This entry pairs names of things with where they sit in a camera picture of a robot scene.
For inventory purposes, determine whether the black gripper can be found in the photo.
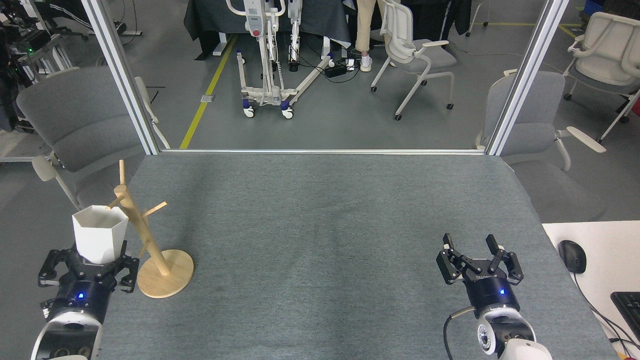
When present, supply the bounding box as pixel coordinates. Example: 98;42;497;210
38;240;140;322
436;233;524;317

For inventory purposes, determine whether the white hexagonal cup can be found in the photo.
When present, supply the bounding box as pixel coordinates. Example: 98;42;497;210
72;205;130;265

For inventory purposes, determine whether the wooden cup rack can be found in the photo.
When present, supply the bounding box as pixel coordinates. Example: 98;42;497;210
106;160;194;299

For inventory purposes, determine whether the black computer mouse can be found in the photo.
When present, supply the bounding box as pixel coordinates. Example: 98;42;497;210
558;240;587;274

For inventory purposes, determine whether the white desk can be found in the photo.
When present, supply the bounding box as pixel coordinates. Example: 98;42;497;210
542;220;640;360

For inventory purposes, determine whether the black keyboard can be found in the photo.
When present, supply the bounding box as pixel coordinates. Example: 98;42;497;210
610;291;640;342

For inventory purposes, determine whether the grey padded chair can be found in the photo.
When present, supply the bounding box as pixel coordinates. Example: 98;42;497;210
16;66;171;213
475;70;607;223

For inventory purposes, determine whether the white mesh chair grey seat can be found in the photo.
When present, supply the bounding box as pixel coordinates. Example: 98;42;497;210
370;0;458;121

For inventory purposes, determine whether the black equipment cart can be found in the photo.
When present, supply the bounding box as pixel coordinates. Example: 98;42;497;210
0;10;76;133

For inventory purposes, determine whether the white office chair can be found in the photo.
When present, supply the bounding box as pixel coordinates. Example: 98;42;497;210
564;11;640;143

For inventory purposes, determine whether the table with dark cloth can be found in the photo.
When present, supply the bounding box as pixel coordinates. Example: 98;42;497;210
183;0;352;61

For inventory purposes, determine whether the white stand on wheels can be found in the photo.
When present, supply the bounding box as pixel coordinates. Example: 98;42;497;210
226;0;335;120

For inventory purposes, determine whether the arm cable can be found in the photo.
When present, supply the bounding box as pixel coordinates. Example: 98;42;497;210
444;306;476;360

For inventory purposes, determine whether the black mouse cable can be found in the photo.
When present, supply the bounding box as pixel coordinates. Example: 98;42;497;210
572;272;640;352

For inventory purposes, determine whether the silver table edge rail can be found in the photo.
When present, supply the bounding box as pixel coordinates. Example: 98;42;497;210
160;148;488;156

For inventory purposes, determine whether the silver frame post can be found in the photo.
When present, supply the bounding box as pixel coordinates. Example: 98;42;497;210
81;0;171;156
485;0;571;157

